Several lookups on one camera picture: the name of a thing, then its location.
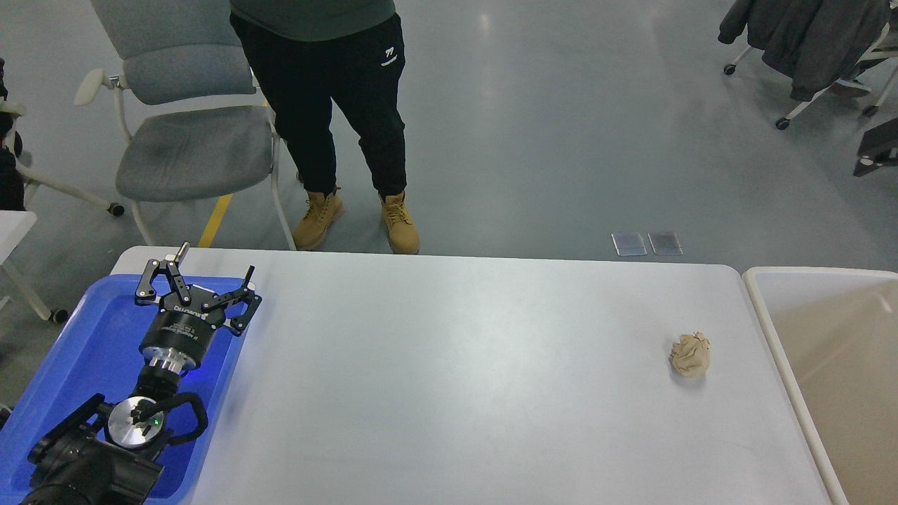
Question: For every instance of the floor plate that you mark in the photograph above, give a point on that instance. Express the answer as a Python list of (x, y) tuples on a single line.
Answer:
[(665, 244), (629, 244)]

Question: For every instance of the crumpled beige paper ball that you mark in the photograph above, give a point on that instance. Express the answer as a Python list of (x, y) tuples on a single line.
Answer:
[(690, 355)]

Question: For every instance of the tan boot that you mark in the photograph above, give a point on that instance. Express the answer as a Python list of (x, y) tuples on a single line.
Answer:
[(401, 231), (322, 210)]

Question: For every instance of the person in black trousers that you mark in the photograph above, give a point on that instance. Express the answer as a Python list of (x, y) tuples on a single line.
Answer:
[(311, 56)]

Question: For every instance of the grey office chair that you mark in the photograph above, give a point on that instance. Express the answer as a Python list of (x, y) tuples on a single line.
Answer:
[(180, 50)]

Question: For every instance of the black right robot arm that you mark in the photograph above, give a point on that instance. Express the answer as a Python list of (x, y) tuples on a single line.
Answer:
[(878, 149)]

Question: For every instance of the white chair at left edge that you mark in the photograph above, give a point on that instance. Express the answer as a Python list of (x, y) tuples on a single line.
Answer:
[(19, 181)]

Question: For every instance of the white plastic bin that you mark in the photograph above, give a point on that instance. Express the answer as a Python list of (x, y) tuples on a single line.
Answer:
[(833, 337)]

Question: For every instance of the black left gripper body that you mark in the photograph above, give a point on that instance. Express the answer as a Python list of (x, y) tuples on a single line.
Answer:
[(183, 334)]

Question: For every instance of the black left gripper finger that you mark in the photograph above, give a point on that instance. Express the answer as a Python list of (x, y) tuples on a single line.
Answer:
[(244, 296), (146, 294)]

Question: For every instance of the left tan boot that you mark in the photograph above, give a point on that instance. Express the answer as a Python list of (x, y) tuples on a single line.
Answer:
[(322, 210)]

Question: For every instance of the left floor plate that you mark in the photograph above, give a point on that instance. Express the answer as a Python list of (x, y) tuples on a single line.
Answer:
[(629, 244)]

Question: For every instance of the right floor plate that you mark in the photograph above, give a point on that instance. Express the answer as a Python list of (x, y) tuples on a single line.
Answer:
[(665, 244)]

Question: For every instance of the chair with dark jackets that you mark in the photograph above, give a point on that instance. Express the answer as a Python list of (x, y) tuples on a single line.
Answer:
[(819, 45)]

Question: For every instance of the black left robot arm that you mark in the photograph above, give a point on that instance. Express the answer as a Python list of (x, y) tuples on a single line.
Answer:
[(124, 407)]

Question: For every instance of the blue plastic tray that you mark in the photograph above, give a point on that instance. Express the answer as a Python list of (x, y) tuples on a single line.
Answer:
[(97, 352)]

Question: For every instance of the right tan boot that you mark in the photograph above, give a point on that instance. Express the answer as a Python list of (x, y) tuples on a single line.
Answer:
[(401, 231)]

